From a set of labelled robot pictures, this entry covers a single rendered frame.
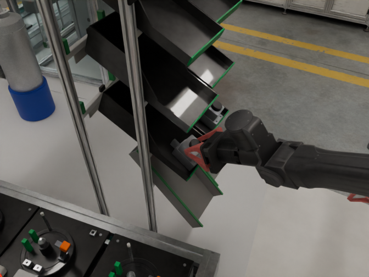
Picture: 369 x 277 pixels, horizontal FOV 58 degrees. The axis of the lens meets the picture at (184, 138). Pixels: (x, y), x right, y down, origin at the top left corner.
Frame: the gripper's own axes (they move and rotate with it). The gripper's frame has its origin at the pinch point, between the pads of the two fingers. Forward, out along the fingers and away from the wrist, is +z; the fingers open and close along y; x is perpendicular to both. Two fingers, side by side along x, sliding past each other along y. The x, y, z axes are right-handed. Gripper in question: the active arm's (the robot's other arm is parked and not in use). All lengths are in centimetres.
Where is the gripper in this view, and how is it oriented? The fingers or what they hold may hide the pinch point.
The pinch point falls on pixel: (193, 147)
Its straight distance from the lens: 80.6
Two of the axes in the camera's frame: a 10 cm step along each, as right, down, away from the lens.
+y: -6.0, 5.2, -6.1
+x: 3.1, 8.6, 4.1
